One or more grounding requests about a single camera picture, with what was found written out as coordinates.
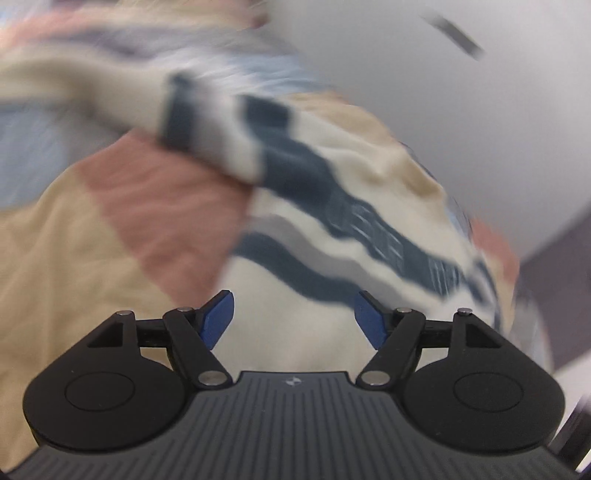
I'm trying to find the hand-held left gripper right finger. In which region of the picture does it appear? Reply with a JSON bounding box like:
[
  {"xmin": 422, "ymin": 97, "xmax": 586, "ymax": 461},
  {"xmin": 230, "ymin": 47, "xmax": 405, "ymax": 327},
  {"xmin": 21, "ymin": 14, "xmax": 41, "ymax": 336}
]
[{"xmin": 352, "ymin": 290, "xmax": 503, "ymax": 389}]

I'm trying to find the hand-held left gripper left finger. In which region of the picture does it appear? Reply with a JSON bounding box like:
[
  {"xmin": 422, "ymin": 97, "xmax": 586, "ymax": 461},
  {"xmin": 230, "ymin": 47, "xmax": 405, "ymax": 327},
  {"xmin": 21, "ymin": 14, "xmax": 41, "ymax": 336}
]
[{"xmin": 87, "ymin": 290, "xmax": 235, "ymax": 389}]

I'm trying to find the cream striped sweater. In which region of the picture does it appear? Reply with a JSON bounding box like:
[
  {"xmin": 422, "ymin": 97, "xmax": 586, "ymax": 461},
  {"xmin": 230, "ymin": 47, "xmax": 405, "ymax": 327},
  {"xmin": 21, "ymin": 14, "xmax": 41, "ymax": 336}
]
[{"xmin": 0, "ymin": 51, "xmax": 513, "ymax": 372}]

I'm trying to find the patchwork checked quilt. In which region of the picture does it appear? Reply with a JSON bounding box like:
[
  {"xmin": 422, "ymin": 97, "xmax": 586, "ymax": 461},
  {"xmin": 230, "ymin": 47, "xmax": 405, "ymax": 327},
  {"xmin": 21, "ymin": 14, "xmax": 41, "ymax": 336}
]
[{"xmin": 0, "ymin": 0, "xmax": 555, "ymax": 467}]

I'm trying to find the grey door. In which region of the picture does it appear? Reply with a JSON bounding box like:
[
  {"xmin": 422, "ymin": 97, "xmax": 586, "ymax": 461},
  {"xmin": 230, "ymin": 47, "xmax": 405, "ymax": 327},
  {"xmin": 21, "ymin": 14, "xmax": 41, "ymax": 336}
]
[{"xmin": 508, "ymin": 222, "xmax": 591, "ymax": 370}]

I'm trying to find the wall switch panel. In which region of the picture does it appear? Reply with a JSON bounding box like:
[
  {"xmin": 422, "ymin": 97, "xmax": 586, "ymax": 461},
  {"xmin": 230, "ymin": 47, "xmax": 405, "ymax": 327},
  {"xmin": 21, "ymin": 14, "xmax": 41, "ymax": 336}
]
[{"xmin": 422, "ymin": 14, "xmax": 485, "ymax": 61}]

